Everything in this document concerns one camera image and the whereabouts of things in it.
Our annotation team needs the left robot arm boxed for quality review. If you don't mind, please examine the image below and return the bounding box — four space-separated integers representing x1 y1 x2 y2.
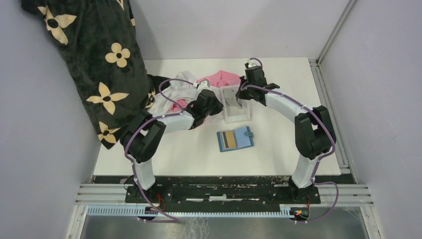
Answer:
120 89 223 203

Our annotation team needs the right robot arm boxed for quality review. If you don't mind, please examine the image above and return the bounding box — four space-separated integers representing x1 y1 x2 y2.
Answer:
236 63 336 203

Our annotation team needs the aluminium frame rail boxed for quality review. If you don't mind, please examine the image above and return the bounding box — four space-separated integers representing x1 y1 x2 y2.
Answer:
65 184 383 239

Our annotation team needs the blue leather card holder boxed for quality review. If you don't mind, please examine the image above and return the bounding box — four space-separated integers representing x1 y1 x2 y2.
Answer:
216 126 255 152

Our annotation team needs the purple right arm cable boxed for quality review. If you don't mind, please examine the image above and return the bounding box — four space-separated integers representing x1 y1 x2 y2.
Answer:
240 57 340 223

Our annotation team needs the clear plastic tray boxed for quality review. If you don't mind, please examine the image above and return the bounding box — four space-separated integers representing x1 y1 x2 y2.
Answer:
220 85 251 123

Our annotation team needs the stack of credit cards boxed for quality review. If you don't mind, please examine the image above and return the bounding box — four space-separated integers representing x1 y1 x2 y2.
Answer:
222 88 242 109

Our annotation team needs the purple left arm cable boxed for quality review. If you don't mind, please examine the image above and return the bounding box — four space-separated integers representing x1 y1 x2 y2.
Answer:
123 78 200 223

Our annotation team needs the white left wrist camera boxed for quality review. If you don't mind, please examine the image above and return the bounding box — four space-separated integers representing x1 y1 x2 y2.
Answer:
197 80 211 92

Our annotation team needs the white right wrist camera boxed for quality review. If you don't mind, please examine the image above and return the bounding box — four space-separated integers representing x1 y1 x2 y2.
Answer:
245 61 258 69

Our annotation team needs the gold striped credit card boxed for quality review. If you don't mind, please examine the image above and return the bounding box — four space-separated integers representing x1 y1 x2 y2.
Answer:
220 130 237 150

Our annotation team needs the white cloth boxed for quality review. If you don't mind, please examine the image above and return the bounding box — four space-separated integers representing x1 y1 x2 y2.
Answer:
148 71 199 115

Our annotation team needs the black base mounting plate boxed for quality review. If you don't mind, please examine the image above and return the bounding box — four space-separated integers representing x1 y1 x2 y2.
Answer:
125 176 321 213

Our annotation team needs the black floral blanket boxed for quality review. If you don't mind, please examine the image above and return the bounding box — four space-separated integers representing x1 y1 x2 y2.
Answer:
20 0 170 149

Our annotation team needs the pink cloth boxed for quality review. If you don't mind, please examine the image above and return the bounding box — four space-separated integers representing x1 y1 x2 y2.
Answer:
173 70 240 108

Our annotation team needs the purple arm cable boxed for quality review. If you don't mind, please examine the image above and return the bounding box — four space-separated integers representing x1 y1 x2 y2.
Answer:
240 57 340 223
123 78 200 223

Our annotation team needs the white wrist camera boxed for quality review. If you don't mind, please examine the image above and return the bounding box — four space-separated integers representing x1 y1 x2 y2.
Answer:
245 61 258 69
197 80 211 92

